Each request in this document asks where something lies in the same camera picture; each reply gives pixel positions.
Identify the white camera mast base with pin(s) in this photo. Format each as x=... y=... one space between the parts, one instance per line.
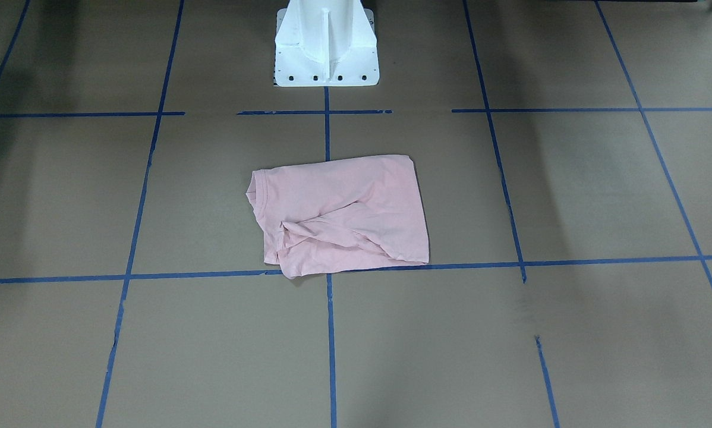
x=325 y=44

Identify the pink Snoopy t-shirt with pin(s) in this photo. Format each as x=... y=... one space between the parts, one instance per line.
x=351 y=214

